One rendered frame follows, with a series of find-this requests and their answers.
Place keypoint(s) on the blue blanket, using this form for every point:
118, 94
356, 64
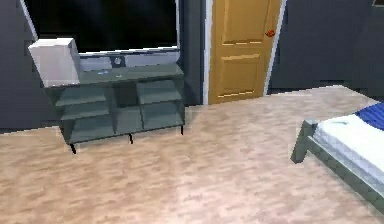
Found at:
373, 115

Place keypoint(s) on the grey-green shelf cabinet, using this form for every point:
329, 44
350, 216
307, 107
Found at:
126, 100

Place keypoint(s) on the grey-framed bed with white mattress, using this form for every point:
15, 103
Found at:
353, 150

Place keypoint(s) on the small grey round object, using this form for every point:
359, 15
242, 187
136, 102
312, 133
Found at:
117, 61

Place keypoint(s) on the orange wooden room door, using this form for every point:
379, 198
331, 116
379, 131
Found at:
240, 50

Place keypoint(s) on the red door knob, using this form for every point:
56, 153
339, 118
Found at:
270, 33

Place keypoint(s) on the white box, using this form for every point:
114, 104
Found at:
55, 61

